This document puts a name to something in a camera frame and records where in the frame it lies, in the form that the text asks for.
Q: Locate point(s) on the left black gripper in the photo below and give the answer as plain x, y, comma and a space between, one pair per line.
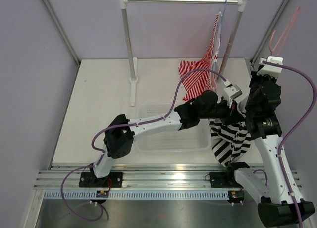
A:
232, 116

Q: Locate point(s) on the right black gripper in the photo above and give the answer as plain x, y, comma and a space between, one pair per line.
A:
256, 77

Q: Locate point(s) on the black white striped tank top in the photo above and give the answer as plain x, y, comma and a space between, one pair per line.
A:
230, 142

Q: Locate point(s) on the pink wire hanger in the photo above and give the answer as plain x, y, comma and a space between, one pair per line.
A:
283, 37

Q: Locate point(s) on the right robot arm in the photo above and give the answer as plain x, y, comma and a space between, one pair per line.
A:
280, 202

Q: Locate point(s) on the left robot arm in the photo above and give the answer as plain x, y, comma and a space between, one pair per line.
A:
122, 132

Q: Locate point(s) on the red white striped tank top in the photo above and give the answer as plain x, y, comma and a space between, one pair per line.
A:
202, 80

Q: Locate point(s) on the white plastic basket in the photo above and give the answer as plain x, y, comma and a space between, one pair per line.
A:
173, 138

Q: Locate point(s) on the white clothes rack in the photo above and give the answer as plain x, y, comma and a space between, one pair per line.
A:
177, 29

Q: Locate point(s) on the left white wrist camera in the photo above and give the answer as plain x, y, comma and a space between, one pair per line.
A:
231, 92

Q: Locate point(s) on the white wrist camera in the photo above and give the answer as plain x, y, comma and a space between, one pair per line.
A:
267, 66
231, 92

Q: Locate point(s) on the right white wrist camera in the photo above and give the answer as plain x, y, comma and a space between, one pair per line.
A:
267, 66

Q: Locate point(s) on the right aluminium frame post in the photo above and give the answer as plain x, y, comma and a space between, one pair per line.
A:
279, 13

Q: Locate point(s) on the aluminium frame post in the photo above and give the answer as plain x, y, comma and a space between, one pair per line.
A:
60, 30
279, 13

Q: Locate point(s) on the blue wire hanger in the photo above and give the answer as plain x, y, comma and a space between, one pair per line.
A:
223, 11

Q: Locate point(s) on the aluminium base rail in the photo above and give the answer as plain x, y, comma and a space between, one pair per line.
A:
142, 177

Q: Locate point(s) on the white slotted cable duct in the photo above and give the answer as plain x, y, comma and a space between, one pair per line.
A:
147, 195

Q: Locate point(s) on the left aluminium frame post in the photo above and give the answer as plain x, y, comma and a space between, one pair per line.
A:
60, 30

